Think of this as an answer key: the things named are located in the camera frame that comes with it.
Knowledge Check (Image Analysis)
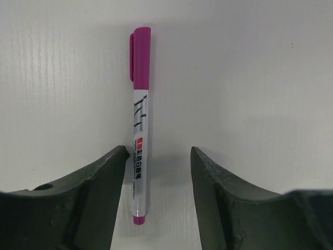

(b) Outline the purple pen cap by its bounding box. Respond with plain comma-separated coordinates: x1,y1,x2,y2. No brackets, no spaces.
129,27,151,90

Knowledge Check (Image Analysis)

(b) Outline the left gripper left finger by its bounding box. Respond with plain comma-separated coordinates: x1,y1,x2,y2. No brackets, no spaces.
1,146,129,249

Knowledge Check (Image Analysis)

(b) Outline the purple marker pen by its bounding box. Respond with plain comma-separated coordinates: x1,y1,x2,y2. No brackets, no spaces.
132,90,148,226

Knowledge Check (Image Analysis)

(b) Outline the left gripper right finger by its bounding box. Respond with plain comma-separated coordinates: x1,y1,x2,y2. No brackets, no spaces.
190,147,332,249

